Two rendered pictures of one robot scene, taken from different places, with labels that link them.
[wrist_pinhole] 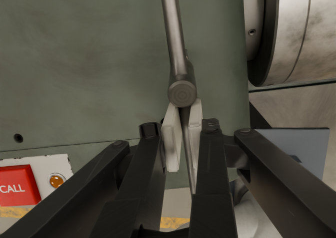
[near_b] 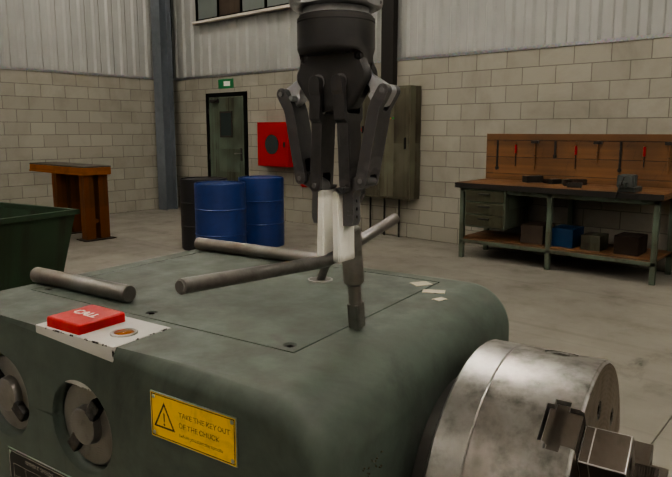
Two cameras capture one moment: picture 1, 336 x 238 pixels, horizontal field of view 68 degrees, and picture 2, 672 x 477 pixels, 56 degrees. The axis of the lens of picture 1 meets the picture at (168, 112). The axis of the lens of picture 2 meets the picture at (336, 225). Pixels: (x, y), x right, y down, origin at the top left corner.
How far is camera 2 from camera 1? 67 cm
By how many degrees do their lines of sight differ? 91
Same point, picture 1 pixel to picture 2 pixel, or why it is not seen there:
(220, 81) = (373, 348)
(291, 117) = not seen: outside the picture
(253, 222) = not seen: outside the picture
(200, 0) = (402, 320)
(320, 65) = (506, 452)
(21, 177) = (110, 313)
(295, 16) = (482, 369)
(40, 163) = (136, 323)
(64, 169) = (148, 331)
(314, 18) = (501, 378)
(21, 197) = (78, 318)
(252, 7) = not seen: hidden behind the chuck
